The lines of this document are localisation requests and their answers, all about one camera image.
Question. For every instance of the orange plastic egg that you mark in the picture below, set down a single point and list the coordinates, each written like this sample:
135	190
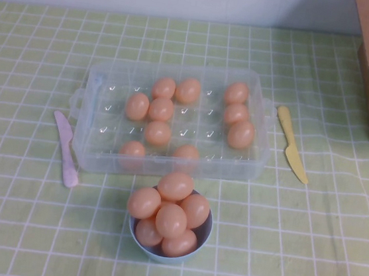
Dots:
161	109
241	134
137	106
132	148
163	88
186	153
171	220
236	93
196	212
236	114
157	133
147	233
175	186
144	202
179	244
188	90

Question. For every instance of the clear plastic egg box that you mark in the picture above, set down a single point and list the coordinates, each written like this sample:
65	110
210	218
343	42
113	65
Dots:
251	165

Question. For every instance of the yellow plastic knife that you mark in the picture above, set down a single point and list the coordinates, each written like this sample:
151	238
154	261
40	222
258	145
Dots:
294	157

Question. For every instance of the light blue bowl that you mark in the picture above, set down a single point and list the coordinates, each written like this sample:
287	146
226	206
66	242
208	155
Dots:
170	259

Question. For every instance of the lavender plastic knife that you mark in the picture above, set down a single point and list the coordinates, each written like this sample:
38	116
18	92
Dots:
65	144

